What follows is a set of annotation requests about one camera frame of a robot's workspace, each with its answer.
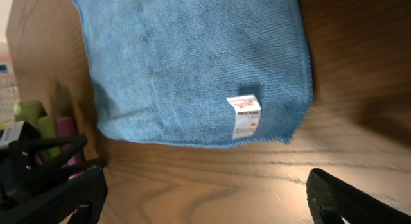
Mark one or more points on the white cloth care label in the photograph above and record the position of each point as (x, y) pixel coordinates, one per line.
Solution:
(248, 115)

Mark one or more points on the blue microfiber cloth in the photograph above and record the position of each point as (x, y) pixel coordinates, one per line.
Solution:
(162, 70)

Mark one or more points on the green folded cloth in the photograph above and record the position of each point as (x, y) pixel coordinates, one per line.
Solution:
(33, 112)

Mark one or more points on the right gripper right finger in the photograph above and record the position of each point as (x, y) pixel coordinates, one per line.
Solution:
(331, 200)

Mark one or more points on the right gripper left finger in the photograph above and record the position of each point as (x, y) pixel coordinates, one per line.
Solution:
(82, 199)

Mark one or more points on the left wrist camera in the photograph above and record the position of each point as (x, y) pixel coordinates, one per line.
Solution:
(21, 130)

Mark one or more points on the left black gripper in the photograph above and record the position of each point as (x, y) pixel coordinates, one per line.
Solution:
(19, 172)

